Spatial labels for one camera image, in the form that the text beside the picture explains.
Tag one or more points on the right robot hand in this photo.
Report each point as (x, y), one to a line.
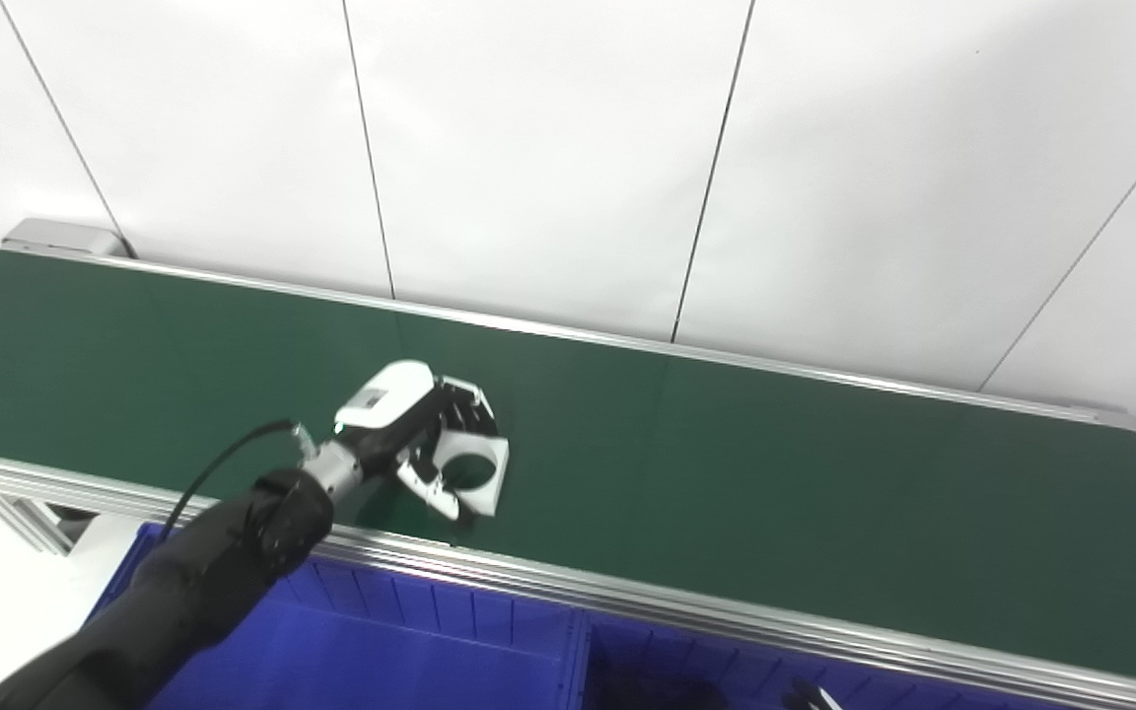
(810, 697)

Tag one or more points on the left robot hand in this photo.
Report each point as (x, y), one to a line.
(395, 399)

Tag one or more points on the white square part with hole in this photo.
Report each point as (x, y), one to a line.
(489, 483)

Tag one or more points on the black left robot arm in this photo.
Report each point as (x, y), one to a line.
(203, 572)

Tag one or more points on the blue plastic bin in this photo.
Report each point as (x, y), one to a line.
(381, 651)
(745, 666)

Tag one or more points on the green conveyor belt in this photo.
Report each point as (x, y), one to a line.
(627, 587)
(726, 463)

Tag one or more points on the aluminium conveyor leg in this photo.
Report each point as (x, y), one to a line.
(31, 518)

